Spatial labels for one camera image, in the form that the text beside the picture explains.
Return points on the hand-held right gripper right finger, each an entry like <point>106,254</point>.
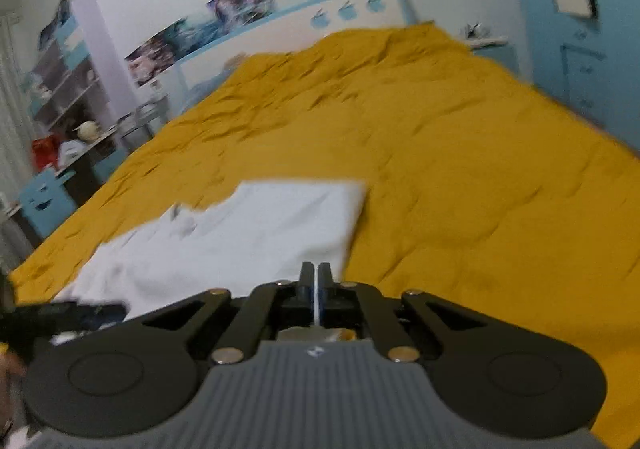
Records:
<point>325,291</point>

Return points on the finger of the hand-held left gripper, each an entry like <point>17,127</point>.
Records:
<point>102,314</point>

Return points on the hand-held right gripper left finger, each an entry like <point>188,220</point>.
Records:
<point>307,291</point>

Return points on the white printed sweatshirt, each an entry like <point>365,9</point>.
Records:
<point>250,229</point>

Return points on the person's left hand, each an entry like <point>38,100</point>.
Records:
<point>9,374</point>

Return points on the blue chair with face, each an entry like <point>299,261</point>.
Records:
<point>47,204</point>

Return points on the white cloth on desk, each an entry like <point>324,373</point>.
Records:
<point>70,151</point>

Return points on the red bag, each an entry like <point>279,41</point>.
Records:
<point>45,153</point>

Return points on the cream round ball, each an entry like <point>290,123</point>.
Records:
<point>87,130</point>

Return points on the yellow quilted blanket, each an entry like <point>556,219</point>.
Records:
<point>450,154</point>

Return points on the striped curtain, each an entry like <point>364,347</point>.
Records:
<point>12,119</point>

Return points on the blue pillow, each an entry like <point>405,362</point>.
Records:
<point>210,84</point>

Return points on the white shelf unit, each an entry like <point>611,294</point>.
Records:
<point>65,74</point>

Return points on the white and blue headboard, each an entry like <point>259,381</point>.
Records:
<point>300,24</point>

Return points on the blue drawer cabinet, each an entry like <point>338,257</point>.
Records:
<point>582,79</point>

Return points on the wall poster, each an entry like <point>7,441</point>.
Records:
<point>195,36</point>
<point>149,61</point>
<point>242,0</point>

